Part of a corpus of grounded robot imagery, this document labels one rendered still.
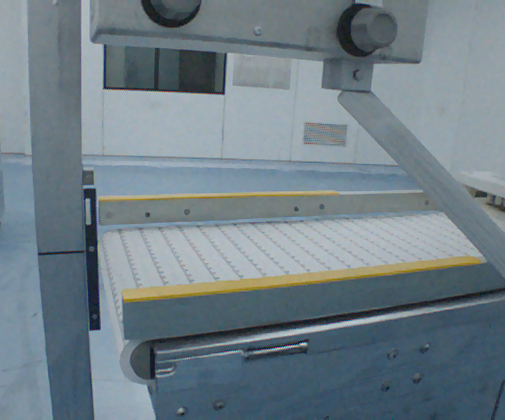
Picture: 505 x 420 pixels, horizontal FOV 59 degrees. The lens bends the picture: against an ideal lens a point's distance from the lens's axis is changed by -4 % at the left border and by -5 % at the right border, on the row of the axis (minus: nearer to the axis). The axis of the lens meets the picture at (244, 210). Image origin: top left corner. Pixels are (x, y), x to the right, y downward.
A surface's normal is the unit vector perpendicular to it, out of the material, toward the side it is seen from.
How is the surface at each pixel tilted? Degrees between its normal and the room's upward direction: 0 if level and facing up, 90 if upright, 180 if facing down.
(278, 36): 90
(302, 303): 90
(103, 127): 90
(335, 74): 90
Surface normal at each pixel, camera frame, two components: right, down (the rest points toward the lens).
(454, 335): 0.35, 0.28
